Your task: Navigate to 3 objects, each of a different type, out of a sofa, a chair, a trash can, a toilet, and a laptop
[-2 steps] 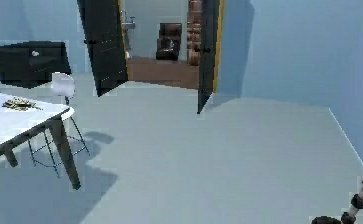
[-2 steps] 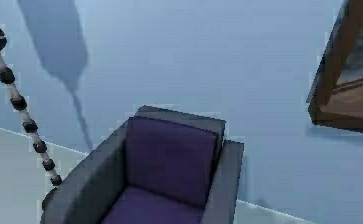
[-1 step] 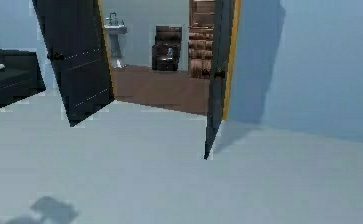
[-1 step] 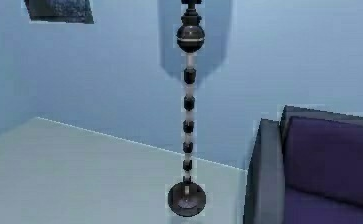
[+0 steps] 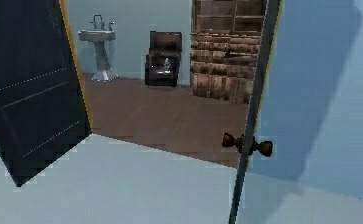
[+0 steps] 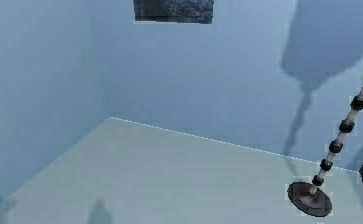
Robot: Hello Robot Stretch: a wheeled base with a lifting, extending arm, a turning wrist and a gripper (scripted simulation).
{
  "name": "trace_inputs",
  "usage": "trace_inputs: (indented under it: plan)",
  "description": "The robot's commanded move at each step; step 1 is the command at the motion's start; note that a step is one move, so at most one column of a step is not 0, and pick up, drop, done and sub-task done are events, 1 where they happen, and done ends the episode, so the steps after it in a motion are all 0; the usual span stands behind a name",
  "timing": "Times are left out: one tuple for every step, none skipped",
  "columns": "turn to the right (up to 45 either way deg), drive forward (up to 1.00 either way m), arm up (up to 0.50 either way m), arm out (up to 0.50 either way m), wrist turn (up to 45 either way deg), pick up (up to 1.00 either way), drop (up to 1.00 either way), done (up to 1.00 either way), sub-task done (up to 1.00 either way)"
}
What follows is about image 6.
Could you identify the black and white floor lamp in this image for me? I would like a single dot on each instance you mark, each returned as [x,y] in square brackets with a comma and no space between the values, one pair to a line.
[335,146]

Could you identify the dark framed wall picture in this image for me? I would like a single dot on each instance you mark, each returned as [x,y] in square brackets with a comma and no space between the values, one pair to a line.
[173,10]

